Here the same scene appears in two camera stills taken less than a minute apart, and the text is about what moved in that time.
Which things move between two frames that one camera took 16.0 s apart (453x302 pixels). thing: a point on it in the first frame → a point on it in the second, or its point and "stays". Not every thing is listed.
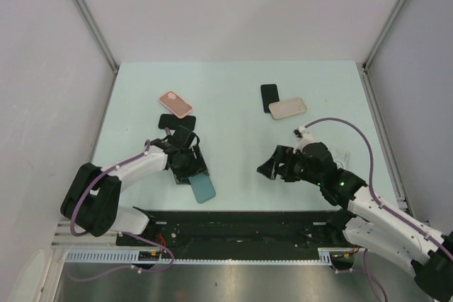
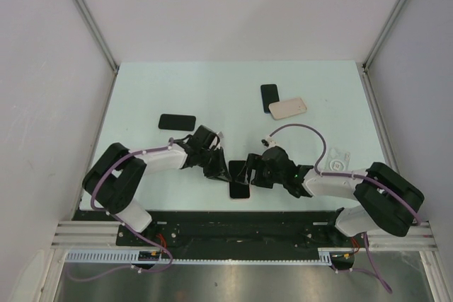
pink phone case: [175, 104] → [240, 199]
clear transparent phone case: [340, 155] stays
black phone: [270, 95] stays
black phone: [173, 122] stays
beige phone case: [287, 107] stays
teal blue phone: [202, 187] → [237, 190]
